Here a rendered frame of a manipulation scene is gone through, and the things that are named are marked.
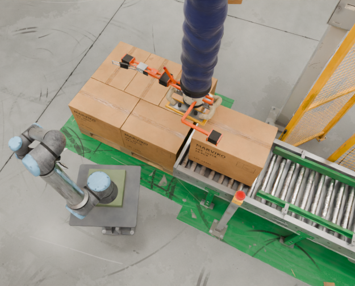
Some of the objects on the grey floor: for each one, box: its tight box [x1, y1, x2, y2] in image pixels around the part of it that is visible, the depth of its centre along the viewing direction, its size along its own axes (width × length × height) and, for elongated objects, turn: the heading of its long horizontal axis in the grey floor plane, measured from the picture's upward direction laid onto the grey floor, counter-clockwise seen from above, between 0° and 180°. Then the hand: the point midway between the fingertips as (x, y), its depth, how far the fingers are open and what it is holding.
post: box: [214, 191, 244, 233], centre depth 257 cm, size 7×7×100 cm
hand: (67, 159), depth 211 cm, fingers open, 14 cm apart
